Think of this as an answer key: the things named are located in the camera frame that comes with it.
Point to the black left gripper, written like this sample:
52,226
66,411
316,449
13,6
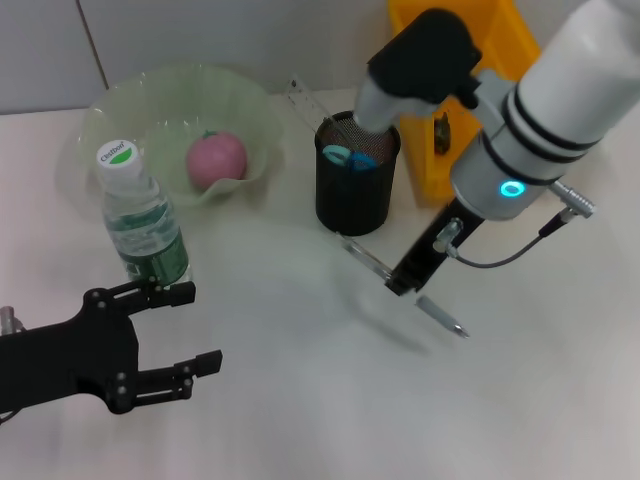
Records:
60,355

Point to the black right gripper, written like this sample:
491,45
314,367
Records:
425,255

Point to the grey clear ballpoint pen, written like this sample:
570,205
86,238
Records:
440,312

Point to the clear green-label water bottle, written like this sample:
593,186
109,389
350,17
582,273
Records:
140,220

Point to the blue capped scissors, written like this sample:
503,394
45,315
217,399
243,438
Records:
360,162

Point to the green plastic wrapper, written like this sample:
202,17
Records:
442,137

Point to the pink peach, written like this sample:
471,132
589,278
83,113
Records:
217,160

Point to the clear plastic ruler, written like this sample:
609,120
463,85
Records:
307,100

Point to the black mesh pen holder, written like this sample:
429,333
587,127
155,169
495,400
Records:
350,200

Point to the translucent green fruit plate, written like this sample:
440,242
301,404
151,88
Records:
225,100

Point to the yellow plastic bin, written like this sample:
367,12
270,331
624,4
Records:
425,165

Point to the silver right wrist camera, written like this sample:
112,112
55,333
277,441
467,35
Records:
420,65

